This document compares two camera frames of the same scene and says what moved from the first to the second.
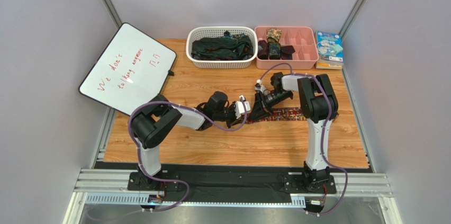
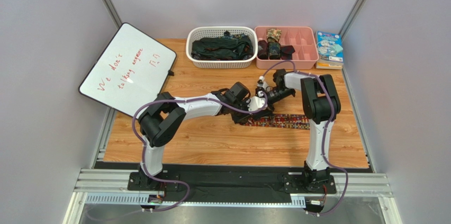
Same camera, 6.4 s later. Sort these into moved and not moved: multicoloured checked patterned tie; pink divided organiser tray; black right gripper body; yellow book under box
Moved: multicoloured checked patterned tie
Not moved: yellow book under box; pink divided organiser tray; black right gripper body
